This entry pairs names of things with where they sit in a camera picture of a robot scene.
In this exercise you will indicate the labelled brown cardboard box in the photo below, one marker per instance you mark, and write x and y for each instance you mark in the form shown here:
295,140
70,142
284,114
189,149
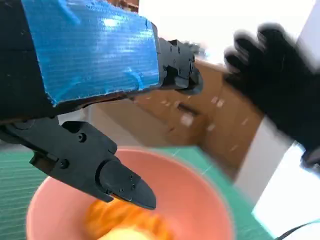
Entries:
150,120

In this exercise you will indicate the green cutting mat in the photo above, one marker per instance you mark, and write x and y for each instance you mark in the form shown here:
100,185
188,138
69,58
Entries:
15,187

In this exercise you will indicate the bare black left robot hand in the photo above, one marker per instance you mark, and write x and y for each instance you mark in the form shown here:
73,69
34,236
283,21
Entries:
87,55

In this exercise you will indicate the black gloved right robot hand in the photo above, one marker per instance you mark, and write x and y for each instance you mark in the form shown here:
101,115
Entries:
280,82

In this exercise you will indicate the plain brown cardboard box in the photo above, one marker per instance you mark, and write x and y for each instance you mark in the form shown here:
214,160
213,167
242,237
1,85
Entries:
232,135

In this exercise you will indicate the pink bowl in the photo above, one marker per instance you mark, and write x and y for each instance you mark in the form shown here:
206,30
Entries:
187,195

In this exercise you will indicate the long striped toy bread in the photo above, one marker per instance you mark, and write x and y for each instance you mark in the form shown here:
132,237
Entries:
155,222

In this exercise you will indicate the white desk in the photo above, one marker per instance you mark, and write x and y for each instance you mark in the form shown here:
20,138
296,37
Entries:
270,175

